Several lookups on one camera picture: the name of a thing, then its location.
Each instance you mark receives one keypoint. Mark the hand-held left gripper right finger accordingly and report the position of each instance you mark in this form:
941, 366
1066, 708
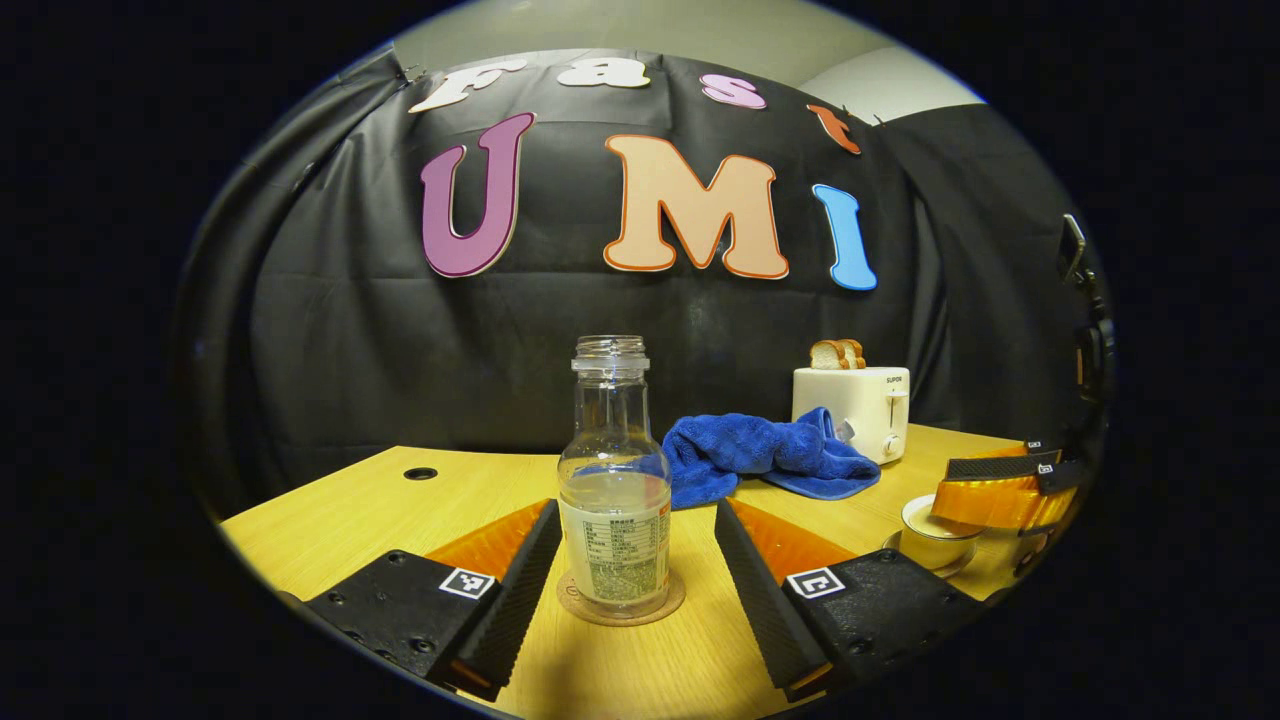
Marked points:
762, 595

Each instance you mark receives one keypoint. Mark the white toaster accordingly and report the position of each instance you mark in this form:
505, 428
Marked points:
850, 405

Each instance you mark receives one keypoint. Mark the black backdrop cloth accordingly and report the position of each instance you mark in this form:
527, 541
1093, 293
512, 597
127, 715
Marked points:
400, 340

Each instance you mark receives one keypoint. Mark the blue towel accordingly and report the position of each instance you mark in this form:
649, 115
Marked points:
760, 450

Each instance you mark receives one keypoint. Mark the white teacup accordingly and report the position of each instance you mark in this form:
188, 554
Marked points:
930, 550

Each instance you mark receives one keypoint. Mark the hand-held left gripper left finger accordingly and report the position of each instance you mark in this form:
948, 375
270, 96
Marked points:
510, 595

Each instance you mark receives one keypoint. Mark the white saucer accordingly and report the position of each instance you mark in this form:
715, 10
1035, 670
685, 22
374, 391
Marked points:
895, 545

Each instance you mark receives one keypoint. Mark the clear water bottle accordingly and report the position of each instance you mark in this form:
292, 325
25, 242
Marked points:
615, 500

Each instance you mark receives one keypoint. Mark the round wooden coaster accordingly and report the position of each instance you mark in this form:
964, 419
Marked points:
675, 600

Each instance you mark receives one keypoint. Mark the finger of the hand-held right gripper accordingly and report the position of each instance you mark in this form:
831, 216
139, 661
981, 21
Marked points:
1000, 466
990, 505

